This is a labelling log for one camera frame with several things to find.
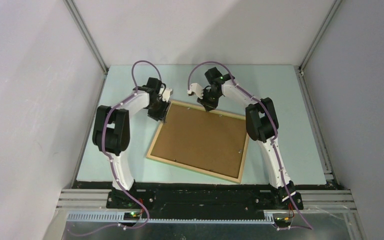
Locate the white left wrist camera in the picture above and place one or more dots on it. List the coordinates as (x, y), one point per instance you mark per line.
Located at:
(166, 94)

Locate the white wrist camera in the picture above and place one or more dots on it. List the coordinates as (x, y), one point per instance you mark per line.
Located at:
(166, 94)
(196, 90)

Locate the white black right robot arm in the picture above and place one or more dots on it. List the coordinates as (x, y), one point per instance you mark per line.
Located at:
(261, 124)

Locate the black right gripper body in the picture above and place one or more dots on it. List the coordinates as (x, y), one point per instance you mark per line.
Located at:
(210, 99)

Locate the aluminium corner post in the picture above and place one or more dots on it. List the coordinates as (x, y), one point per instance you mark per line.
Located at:
(86, 34)
(320, 33)

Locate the left aluminium corner post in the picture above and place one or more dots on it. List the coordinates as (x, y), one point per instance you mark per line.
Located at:
(86, 34)

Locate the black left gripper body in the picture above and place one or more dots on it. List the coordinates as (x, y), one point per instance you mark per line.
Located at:
(158, 110)

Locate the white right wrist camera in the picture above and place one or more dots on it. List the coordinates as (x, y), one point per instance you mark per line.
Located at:
(196, 90)

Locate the brown cardboard backing board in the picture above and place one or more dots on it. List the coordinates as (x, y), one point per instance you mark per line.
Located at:
(202, 140)

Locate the aluminium front rail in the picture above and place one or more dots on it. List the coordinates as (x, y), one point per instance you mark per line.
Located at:
(159, 201)

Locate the right aluminium corner post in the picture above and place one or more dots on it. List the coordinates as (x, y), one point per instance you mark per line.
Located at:
(320, 33)

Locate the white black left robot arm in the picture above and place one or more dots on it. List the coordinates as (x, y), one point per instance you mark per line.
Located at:
(111, 131)

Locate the grey slotted cable duct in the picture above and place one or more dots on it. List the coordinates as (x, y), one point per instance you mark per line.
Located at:
(122, 217)

